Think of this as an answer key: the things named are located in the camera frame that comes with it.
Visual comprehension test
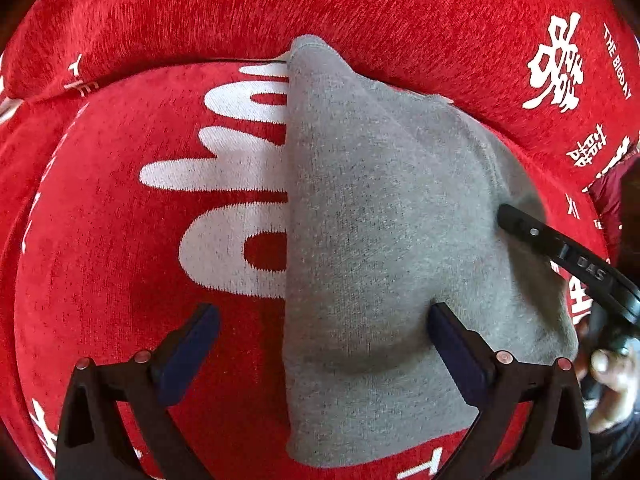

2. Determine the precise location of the grey knit garment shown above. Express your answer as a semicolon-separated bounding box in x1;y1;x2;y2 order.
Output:
281;35;580;467

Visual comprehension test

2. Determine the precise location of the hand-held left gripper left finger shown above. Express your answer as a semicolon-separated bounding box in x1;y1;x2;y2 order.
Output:
55;302;222;480

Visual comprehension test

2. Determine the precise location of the red printed blanket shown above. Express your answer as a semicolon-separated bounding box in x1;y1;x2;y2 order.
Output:
0;0;640;480

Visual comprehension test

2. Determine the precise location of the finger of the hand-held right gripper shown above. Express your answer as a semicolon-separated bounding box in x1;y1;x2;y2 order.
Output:
497;203;558;262

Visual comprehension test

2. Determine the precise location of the person's right hand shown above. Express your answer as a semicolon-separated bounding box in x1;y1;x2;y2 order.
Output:
575;347;640;433

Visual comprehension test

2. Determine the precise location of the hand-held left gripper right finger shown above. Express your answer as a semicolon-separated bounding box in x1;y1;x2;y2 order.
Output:
427;301;591;480

